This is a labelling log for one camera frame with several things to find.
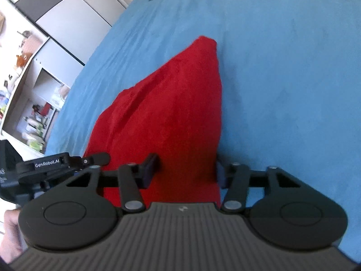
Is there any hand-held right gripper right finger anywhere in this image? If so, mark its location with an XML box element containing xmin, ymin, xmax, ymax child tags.
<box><xmin>217</xmin><ymin>160</ymin><xmax>308</xmax><ymax>213</ymax></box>

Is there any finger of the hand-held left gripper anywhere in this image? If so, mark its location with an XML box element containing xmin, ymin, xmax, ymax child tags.
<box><xmin>83</xmin><ymin>152</ymin><xmax>110</xmax><ymax>168</ymax></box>

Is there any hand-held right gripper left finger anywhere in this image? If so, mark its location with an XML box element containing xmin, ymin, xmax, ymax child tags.
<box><xmin>56</xmin><ymin>153</ymin><xmax>160</xmax><ymax>213</ymax></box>

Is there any red knit sweater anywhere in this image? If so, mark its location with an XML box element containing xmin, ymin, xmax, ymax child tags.
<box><xmin>83</xmin><ymin>35</ymin><xmax>223</xmax><ymax>207</ymax></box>

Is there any person's left hand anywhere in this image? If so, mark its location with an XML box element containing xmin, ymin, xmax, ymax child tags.
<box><xmin>4</xmin><ymin>209</ymin><xmax>28</xmax><ymax>264</ymax></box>

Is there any white shelf unit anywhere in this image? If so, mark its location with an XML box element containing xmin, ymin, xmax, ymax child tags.
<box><xmin>0</xmin><ymin>35</ymin><xmax>72</xmax><ymax>154</ymax></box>

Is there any bed with blue sheet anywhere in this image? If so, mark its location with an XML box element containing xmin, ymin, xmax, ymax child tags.
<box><xmin>45</xmin><ymin>0</ymin><xmax>361</xmax><ymax>263</ymax></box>

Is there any pink storage box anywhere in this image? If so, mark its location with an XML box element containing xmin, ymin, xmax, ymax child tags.
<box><xmin>23</xmin><ymin>35</ymin><xmax>43</xmax><ymax>55</ymax></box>

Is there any white and grey wardrobe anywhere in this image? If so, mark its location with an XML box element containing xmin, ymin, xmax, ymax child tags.
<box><xmin>0</xmin><ymin>0</ymin><xmax>127</xmax><ymax>67</ymax></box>

